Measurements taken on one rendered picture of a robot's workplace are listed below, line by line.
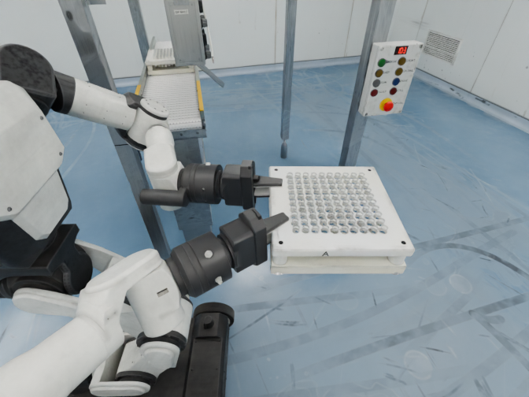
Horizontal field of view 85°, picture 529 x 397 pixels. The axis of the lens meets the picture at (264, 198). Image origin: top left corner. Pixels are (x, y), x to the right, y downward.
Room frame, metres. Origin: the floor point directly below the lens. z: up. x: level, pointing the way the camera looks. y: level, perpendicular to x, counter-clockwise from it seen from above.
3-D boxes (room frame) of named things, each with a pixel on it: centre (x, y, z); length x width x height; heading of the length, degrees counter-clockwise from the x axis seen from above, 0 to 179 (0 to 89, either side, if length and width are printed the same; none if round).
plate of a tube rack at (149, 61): (1.75, 0.53, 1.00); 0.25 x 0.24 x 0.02; 103
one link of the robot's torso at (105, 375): (0.42, 0.52, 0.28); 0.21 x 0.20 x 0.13; 91
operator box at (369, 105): (1.14, -0.47, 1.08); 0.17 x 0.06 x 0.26; 102
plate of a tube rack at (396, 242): (0.44, -0.13, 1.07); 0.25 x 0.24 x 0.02; 0
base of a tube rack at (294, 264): (0.44, -0.13, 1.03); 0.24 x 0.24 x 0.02; 0
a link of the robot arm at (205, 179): (0.50, 0.08, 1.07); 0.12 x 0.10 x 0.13; 83
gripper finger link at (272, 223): (0.37, -0.01, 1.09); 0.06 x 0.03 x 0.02; 123
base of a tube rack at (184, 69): (1.75, 0.53, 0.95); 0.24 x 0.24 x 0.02; 13
